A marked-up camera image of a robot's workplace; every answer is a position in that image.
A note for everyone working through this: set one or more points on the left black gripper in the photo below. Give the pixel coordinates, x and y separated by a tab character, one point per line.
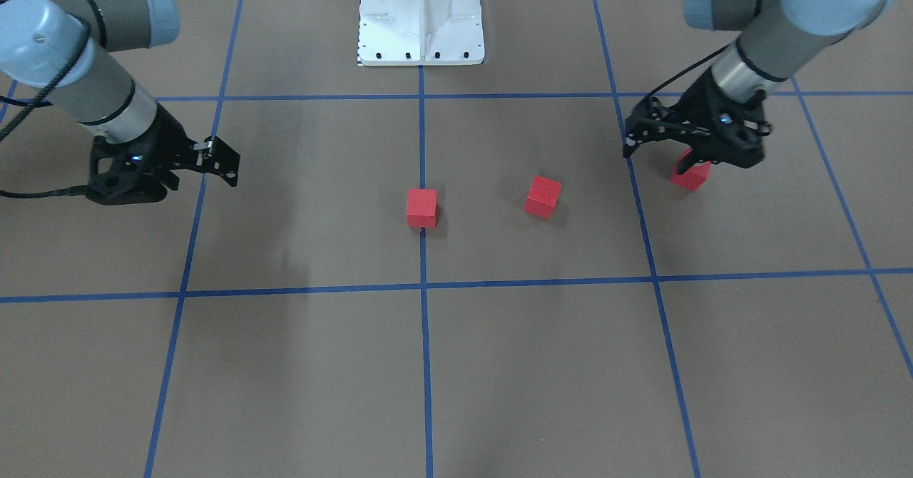
697	106

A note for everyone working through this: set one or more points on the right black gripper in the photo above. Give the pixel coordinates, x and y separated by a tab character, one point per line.
165	140

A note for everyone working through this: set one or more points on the red block start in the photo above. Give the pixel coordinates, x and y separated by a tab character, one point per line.
542	197
694	178

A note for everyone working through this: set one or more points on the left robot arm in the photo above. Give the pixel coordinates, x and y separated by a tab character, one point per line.
775	38

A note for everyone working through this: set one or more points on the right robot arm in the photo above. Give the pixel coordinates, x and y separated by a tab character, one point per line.
63	50

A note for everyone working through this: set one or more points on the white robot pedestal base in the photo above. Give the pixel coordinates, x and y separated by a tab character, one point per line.
420	33

